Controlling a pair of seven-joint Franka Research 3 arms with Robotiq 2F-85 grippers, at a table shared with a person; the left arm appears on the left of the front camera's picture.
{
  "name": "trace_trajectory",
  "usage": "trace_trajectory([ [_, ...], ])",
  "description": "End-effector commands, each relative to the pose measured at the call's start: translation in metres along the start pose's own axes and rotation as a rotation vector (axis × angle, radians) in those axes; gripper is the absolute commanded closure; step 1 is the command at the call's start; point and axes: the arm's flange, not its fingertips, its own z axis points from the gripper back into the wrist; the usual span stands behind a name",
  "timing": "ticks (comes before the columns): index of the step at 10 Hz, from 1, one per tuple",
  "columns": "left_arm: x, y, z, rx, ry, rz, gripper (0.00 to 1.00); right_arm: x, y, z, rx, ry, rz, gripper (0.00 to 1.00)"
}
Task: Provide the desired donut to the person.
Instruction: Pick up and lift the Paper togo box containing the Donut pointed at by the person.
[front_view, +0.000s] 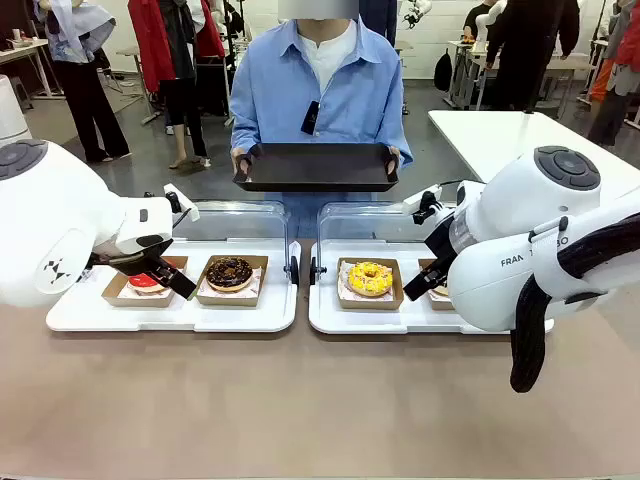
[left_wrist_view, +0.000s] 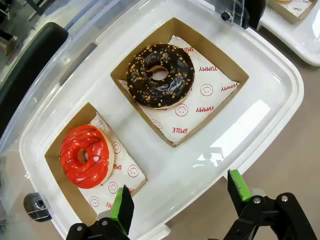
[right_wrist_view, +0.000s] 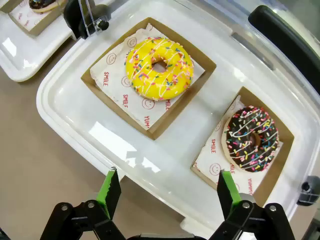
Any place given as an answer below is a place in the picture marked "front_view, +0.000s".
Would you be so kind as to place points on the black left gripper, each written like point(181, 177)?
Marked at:
point(130, 259)

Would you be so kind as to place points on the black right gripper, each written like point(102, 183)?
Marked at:
point(442, 240)

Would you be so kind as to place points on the cardboard tray with pale donut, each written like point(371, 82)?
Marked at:
point(437, 300)

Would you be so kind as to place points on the black serving tray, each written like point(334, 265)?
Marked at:
point(317, 167)

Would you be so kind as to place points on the person's right forearm blue sleeve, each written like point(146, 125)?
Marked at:
point(242, 132)

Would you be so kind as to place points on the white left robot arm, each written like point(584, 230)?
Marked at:
point(50, 225)

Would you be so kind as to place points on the person's left forearm blue sleeve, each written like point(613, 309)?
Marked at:
point(402, 137)

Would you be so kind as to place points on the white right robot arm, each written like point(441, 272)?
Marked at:
point(520, 235)

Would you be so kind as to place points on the red glazed donut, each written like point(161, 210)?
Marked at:
point(142, 285)

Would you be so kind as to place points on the cardboard tray under red donut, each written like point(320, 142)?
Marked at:
point(135, 299)

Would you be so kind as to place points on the chocolate glazed donut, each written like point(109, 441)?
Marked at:
point(229, 274)

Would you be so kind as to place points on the yellow sprinkled donut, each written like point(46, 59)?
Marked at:
point(370, 279)

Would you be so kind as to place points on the cardboard tray under chocolate donut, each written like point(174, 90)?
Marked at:
point(230, 299)

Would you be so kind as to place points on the cardboard tray under yellow donut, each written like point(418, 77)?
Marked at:
point(370, 302)

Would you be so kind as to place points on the paper liner under chocolate donut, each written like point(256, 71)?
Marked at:
point(256, 285)

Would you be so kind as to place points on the paper liner under yellow donut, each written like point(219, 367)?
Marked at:
point(344, 287)

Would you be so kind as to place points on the person torso in blue shirt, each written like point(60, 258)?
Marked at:
point(325, 90)

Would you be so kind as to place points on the person's left hand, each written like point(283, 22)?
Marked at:
point(392, 160)

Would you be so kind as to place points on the person's right hand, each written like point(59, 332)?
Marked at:
point(242, 162)

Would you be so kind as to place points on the white display tray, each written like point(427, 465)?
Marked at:
point(370, 320)
point(170, 317)

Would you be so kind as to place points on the clear plastic lid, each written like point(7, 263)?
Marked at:
point(235, 222)
point(365, 222)

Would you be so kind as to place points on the white side table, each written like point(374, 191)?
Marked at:
point(500, 140)

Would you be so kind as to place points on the bystander in black leggings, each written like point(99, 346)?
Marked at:
point(187, 115)

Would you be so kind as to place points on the black clip-on device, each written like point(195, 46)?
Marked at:
point(310, 118)

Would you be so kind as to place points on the black backpack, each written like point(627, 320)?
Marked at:
point(443, 72)

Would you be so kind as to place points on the bystander in light blue shirt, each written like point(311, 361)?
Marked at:
point(85, 75)

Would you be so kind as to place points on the grey background work table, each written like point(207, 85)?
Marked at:
point(465, 55)

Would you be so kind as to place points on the white round appliance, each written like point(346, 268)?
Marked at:
point(12, 112)

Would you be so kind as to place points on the red hanging coat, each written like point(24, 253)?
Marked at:
point(150, 45)

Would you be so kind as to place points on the bystander in black clothes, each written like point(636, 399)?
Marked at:
point(530, 45)

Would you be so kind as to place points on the bystander in red jacket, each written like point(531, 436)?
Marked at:
point(617, 75)

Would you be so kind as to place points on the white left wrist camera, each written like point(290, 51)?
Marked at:
point(184, 202)

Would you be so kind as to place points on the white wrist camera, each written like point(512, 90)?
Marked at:
point(422, 196)
point(184, 202)

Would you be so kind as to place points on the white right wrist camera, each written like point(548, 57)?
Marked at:
point(422, 196)

